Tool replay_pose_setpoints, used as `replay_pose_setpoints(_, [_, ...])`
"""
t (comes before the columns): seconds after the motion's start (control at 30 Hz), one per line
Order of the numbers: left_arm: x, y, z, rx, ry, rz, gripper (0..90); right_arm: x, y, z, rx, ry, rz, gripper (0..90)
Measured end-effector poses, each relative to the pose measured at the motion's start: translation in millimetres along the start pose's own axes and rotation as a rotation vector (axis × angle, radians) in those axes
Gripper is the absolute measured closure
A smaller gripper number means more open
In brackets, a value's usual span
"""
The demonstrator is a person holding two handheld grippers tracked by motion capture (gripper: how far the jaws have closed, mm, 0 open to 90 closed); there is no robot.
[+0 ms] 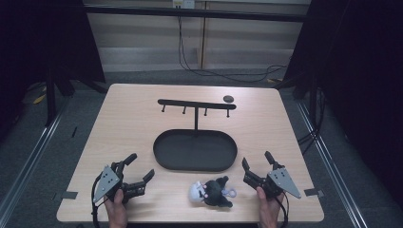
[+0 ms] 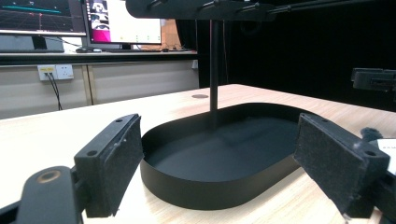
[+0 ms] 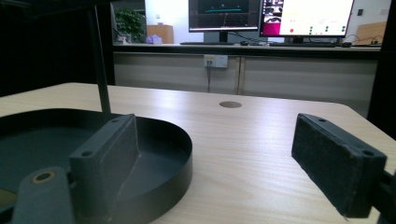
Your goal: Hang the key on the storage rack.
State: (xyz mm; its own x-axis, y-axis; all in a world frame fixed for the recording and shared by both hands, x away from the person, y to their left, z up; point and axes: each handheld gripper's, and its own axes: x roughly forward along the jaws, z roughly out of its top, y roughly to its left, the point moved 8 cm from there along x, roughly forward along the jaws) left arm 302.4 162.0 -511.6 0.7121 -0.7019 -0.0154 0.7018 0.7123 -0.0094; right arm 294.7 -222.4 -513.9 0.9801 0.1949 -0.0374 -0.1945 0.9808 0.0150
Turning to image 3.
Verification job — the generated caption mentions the small purple object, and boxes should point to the small purple object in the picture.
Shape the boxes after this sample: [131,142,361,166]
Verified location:
[145,34,163,45]

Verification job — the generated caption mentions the green potted plant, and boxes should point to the green potted plant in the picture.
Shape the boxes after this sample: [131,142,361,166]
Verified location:
[114,7,147,45]

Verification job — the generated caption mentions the brown cardboard box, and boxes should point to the brown cardboard box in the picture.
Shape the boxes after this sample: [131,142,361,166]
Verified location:
[146,24,175,45]

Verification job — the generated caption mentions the black round metal tray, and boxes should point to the black round metal tray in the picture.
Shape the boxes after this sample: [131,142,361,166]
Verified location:
[0,107,193,224]

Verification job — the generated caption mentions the black metal stand pole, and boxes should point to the black metal stand pole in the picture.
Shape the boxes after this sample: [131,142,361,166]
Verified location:
[87,5,112,114]

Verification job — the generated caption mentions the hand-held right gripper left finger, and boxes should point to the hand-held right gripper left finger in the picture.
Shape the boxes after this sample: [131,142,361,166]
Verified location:
[68,113,141,224]

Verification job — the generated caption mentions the white wall socket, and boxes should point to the white wall socket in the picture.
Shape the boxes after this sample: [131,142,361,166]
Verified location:
[204,54,229,69]

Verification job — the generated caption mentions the bright screen computer monitor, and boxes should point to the bright screen computer monitor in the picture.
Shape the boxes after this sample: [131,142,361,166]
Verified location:
[259,0,356,44]

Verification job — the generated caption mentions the light wooden board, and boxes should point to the light wooden board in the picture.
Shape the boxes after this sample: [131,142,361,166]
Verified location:
[355,21,388,47]

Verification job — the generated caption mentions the dark screen computer monitor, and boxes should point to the dark screen computer monitor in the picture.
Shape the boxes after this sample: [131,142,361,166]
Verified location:
[188,0,262,43]

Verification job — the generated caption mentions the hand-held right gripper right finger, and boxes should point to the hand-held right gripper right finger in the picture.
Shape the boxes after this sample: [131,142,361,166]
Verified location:
[290,113,388,218]

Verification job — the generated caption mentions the black keyboard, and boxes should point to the black keyboard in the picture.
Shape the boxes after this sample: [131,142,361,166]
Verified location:
[268,41,338,49]
[179,41,236,47]

